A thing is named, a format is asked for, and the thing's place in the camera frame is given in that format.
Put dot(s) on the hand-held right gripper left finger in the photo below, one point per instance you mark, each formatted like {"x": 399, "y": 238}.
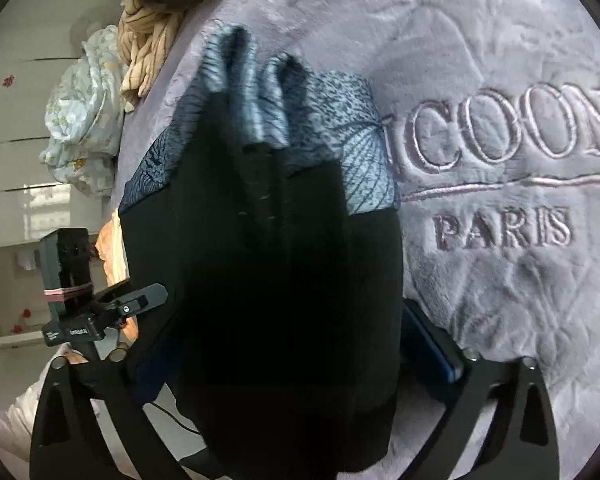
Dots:
{"x": 77, "y": 385}

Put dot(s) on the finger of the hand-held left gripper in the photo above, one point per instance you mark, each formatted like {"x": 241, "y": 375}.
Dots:
{"x": 142, "y": 297}

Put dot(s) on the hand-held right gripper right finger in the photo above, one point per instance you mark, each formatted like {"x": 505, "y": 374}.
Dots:
{"x": 430, "y": 345}

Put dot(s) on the black pants with blue print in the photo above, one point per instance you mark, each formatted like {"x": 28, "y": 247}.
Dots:
{"x": 280, "y": 285}

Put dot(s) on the person's left forearm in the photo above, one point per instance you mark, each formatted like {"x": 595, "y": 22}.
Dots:
{"x": 15, "y": 415}

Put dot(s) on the person's left hand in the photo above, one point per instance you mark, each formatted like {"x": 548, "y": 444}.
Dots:
{"x": 75, "y": 356}

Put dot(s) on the white wardrobe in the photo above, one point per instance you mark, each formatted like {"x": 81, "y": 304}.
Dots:
{"x": 25, "y": 125}

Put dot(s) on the light blue floral quilt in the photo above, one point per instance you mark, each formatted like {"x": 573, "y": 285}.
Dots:
{"x": 85, "y": 110}

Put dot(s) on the purple embroidered plush blanket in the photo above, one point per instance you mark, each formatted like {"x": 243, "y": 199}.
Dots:
{"x": 480, "y": 160}

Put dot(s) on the beige striped crumpled cloth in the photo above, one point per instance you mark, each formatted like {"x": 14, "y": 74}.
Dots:
{"x": 147, "y": 55}

